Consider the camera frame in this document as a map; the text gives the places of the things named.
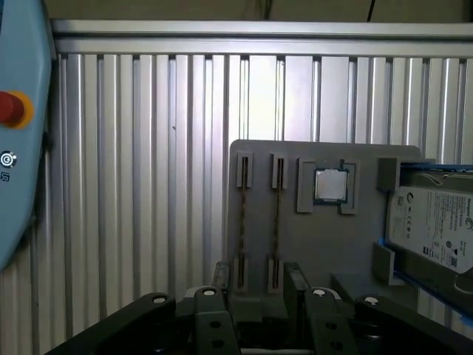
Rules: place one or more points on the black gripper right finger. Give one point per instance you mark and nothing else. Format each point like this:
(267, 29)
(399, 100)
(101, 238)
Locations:
(399, 325)

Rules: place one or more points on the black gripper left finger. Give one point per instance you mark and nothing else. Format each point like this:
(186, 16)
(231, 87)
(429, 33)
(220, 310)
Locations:
(140, 318)

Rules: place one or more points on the grey parts rack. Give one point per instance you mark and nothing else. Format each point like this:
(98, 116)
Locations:
(332, 240)

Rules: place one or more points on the hard disk in blue carrier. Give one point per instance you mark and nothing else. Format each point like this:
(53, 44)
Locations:
(436, 222)

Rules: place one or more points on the silver CPU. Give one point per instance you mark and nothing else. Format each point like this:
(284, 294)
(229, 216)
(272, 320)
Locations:
(331, 186)

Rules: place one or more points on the pale blue teach pendant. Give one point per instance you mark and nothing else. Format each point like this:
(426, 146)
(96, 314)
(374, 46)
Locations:
(26, 55)

